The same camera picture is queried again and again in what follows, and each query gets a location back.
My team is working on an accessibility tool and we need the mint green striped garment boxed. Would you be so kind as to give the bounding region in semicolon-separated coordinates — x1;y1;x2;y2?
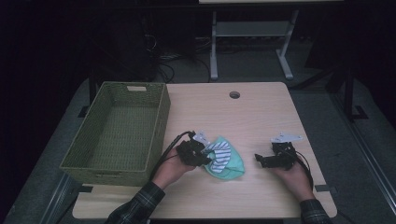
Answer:
204;135;246;181

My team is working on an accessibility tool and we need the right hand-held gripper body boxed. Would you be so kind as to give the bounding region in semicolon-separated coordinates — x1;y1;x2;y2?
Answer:
270;133;304;171

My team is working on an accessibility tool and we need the black metal stand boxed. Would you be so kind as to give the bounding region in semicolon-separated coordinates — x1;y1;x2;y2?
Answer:
325;66;369;122

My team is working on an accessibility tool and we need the white metal frame desk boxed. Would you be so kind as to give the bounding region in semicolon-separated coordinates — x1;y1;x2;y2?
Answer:
199;0;344;81

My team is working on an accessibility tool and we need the right hand-held gripper black cable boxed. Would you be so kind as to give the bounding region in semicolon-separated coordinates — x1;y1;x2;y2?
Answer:
290;148;314;190

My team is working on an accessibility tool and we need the grey tape strip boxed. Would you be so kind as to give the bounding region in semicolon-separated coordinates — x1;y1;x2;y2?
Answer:
314;184;338;194

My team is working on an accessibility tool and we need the green woven basket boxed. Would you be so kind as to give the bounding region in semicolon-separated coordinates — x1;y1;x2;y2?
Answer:
59;81;172;188

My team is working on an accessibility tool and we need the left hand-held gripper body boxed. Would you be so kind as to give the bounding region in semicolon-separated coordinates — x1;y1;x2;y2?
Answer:
177;131;210;167

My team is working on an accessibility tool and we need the metal floor rail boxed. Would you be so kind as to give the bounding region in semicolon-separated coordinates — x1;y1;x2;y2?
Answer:
40;172;78;224
330;92;396;216

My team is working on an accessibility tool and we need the person's left hand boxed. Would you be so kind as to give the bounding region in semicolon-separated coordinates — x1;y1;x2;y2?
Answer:
151;153;197;190

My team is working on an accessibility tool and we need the tangle of floor cables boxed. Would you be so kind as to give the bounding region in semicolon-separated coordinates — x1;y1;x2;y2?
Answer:
143;34;213;83

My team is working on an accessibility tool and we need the person's right hand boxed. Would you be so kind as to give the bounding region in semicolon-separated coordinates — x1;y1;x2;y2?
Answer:
274;161;316;203

